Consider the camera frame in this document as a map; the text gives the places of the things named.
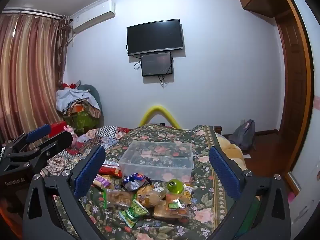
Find purple biscuit pack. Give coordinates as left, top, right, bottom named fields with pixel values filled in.
left=93, top=174, right=114, bottom=189

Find red snack bag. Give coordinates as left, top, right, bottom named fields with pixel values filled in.
left=98, top=160, right=123, bottom=179

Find clear bag brown crisps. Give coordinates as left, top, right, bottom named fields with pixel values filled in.
left=104, top=190, right=133, bottom=209

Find green pea snack bag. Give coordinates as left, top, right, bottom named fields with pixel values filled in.
left=119, top=199, right=150, bottom=228

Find blue white cracker bag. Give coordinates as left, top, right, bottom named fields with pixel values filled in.
left=121, top=173, right=152, bottom=191

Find green lid jar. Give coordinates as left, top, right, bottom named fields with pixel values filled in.
left=167, top=179, right=184, bottom=194

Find yellow puff snack bag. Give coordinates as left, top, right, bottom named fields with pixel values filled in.
left=136, top=185, right=168, bottom=208

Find clear plastic storage bin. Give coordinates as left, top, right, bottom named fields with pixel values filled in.
left=119, top=140, right=194, bottom=182

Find orange fried snack bag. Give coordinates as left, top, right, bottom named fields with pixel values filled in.
left=165, top=194, right=189, bottom=217

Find red box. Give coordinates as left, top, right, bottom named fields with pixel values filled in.
left=48, top=121, right=67, bottom=138

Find pink plush toy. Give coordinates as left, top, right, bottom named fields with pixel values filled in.
left=63, top=125, right=78, bottom=147

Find pile of clothes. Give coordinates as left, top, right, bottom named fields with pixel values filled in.
left=56, top=82, right=101, bottom=134

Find patchwork quilt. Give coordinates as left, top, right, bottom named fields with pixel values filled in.
left=40, top=125, right=131, bottom=177

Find floral green bedspread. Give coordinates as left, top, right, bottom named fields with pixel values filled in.
left=49, top=123, right=251, bottom=240

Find green armchair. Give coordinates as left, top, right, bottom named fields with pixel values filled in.
left=78, top=85, right=104, bottom=128

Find beige blanket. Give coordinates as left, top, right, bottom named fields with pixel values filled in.
left=215, top=133, right=247, bottom=170

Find grey backpack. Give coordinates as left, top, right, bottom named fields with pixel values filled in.
left=228, top=119, right=255, bottom=151

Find striped pink curtain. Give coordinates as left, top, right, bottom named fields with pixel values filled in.
left=1, top=14, right=70, bottom=140

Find yellow foam tube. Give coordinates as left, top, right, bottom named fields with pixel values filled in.
left=138, top=105, right=181, bottom=130

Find white air conditioner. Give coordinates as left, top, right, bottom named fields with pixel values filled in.
left=73, top=0, right=116, bottom=34

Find wooden door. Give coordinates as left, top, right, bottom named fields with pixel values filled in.
left=276, top=0, right=314, bottom=173

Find small wall monitor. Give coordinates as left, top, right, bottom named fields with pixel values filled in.
left=140, top=51, right=172, bottom=77

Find large wall television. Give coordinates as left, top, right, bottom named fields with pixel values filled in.
left=126, top=19, right=184, bottom=55

